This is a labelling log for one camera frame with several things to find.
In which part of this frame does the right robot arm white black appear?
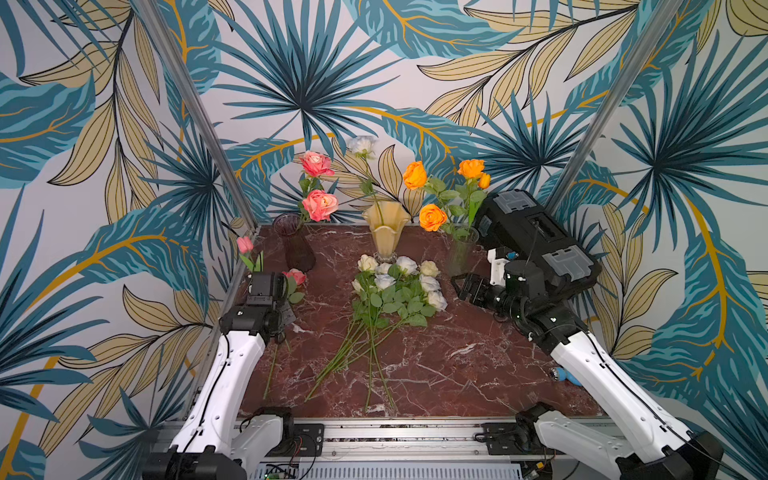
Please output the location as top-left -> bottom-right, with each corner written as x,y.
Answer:
451,260 -> 724,479

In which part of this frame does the orange tulip bud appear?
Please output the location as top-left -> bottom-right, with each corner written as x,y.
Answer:
467,173 -> 491,225

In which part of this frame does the aluminium front rail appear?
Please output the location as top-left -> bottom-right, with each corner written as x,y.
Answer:
140,418 -> 661,480

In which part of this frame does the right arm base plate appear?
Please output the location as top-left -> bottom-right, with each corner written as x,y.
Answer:
473,422 -> 559,456

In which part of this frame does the clear glass vase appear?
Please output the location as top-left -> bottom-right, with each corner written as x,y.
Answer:
447,225 -> 479,276

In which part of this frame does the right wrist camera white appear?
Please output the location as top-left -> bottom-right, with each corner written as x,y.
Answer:
487,246 -> 518,286

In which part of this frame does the pink tulip bud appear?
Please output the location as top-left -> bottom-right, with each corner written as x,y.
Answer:
236,236 -> 264,273

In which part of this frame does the pink rose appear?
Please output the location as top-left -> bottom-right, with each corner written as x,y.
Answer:
262,268 -> 307,400
299,151 -> 335,198
299,190 -> 339,223

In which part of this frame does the cream yellow fluted vase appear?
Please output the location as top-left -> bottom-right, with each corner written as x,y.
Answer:
362,201 -> 411,261

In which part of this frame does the black plastic toolbox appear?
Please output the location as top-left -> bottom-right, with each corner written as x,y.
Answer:
472,190 -> 602,300

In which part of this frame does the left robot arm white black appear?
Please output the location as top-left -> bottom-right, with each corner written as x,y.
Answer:
141,273 -> 295,479

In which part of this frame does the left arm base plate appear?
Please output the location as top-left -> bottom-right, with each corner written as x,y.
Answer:
266,423 -> 325,458

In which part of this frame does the dark purple glass vase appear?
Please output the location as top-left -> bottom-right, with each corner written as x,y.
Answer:
273,213 -> 316,272

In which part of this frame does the orange rose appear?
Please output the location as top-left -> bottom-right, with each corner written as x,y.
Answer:
402,161 -> 460,203
451,159 -> 486,226
419,204 -> 468,239

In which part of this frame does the blue plastic tool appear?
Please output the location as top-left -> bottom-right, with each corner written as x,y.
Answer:
551,367 -> 582,386

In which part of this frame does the white rose bunch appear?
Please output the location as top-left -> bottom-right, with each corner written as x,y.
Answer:
305,254 -> 447,408

